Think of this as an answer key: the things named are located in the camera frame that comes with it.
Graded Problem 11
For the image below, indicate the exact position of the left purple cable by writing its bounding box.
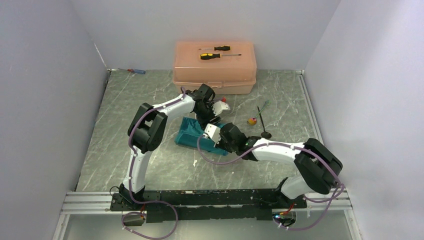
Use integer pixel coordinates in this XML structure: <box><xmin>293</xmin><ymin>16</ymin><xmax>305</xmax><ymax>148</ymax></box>
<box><xmin>120</xmin><ymin>86</ymin><xmax>188</xmax><ymax>239</ymax></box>

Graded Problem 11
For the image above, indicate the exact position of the aluminium frame rail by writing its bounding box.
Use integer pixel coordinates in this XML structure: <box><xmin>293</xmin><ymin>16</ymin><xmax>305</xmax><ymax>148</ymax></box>
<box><xmin>53</xmin><ymin>190</ymin><xmax>363</xmax><ymax>240</ymax></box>

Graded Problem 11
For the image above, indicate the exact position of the pink plastic toolbox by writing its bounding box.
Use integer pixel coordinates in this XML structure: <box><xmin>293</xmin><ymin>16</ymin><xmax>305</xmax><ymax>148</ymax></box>
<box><xmin>172</xmin><ymin>41</ymin><xmax>257</xmax><ymax>95</ymax></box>

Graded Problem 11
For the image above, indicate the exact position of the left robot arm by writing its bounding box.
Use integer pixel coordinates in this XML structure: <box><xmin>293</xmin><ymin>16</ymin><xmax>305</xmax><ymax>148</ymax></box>
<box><xmin>119</xmin><ymin>84</ymin><xmax>221</xmax><ymax>210</ymax></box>

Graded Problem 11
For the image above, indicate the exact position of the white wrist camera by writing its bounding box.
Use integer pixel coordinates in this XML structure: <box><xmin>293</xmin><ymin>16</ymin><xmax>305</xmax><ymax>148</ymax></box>
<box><xmin>212</xmin><ymin>97</ymin><xmax>231</xmax><ymax>116</ymax></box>
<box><xmin>203</xmin><ymin>123</ymin><xmax>221</xmax><ymax>144</ymax></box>

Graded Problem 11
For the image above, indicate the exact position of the small yellow-black screwdriver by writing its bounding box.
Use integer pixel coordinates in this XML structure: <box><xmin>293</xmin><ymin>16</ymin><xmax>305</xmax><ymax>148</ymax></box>
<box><xmin>198</xmin><ymin>45</ymin><xmax>231</xmax><ymax>52</ymax></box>

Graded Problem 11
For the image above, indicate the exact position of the black spoon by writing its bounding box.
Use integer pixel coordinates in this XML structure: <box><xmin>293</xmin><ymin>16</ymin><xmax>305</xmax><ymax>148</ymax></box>
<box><xmin>257</xmin><ymin>106</ymin><xmax>272</xmax><ymax>140</ymax></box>

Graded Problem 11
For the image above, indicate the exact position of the large yellow-black screwdriver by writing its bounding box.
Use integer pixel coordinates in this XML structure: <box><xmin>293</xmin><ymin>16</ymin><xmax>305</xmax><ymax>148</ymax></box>
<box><xmin>199</xmin><ymin>53</ymin><xmax>242</xmax><ymax>61</ymax></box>

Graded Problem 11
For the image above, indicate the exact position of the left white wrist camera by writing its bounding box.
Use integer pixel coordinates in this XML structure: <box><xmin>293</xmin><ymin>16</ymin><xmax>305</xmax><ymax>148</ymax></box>
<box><xmin>212</xmin><ymin>97</ymin><xmax>231</xmax><ymax>116</ymax></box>

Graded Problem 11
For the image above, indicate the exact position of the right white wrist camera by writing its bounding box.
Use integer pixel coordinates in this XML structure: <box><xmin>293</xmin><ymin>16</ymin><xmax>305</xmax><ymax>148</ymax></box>
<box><xmin>203</xmin><ymin>123</ymin><xmax>221</xmax><ymax>144</ymax></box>

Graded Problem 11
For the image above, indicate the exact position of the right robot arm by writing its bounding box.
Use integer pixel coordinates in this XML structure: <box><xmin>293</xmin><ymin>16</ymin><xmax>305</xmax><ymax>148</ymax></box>
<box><xmin>205</xmin><ymin>123</ymin><xmax>343</xmax><ymax>208</ymax></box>

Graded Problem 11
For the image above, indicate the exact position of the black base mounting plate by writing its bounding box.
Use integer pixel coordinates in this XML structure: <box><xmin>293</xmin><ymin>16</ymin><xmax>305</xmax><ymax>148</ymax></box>
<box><xmin>110</xmin><ymin>188</ymin><xmax>307</xmax><ymax>223</ymax></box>

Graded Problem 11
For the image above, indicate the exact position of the teal cloth napkin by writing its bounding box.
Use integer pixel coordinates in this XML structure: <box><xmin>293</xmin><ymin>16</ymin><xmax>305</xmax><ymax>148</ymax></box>
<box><xmin>174</xmin><ymin>116</ymin><xmax>229</xmax><ymax>156</ymax></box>

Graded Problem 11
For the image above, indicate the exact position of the red-blue screwdriver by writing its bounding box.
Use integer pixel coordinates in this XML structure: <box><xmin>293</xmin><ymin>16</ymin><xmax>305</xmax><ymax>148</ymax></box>
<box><xmin>117</xmin><ymin>68</ymin><xmax>146</xmax><ymax>75</ymax></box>

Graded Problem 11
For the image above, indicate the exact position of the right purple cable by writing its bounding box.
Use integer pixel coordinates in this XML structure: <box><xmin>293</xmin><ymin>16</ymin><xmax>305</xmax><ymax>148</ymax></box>
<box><xmin>197</xmin><ymin>134</ymin><xmax>346</xmax><ymax>232</ymax></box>

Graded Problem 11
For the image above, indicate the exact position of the purple cable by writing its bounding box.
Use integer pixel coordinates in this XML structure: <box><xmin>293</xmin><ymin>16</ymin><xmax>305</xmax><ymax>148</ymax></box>
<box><xmin>120</xmin><ymin>86</ymin><xmax>188</xmax><ymax>239</ymax></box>
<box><xmin>197</xmin><ymin>134</ymin><xmax>346</xmax><ymax>232</ymax></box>

